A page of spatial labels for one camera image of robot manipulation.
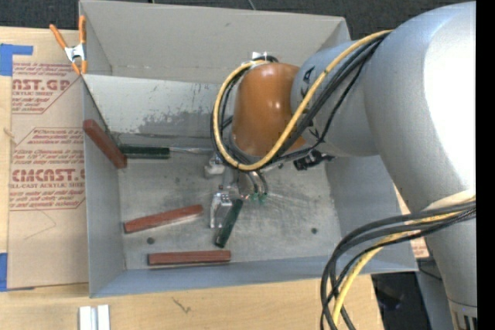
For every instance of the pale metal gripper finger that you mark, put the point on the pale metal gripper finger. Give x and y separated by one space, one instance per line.
213 213
226 211

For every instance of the dark green flat block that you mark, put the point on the dark green flat block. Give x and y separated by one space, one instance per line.
145 152
228 226

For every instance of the red-brown flat block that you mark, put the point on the red-brown flat block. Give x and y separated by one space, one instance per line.
188 257
105 145
162 218

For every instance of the grey metal bin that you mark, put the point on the grey metal bin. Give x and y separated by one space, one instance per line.
162 42

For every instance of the brown cardboard board, red print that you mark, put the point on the brown cardboard board, red print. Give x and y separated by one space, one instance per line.
46 235

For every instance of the black cylinder on white bracket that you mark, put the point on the black cylinder on white bracket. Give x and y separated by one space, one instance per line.
309 161

